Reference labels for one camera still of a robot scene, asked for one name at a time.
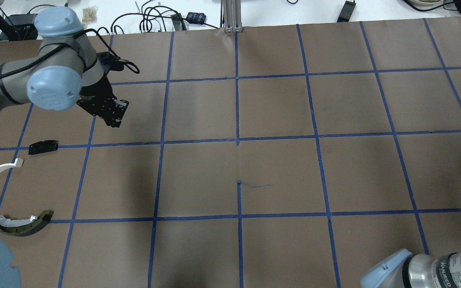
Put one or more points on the loose blue thread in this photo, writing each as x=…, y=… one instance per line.
x=253, y=185

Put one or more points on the black power adapter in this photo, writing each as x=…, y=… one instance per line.
x=347, y=11

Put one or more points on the small black plastic part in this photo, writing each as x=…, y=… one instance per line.
x=45, y=146

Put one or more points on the aluminium frame post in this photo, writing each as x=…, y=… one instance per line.
x=231, y=16

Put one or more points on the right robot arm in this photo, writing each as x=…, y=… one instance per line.
x=406, y=270

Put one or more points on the dark green brake shoe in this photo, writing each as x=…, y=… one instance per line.
x=25, y=227

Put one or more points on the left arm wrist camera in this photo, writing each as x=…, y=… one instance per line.
x=110, y=62

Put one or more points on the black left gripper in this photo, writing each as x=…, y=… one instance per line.
x=97, y=92

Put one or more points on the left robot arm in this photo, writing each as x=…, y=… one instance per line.
x=66, y=71

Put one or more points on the blue checkered small box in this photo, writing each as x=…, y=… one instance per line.
x=196, y=18

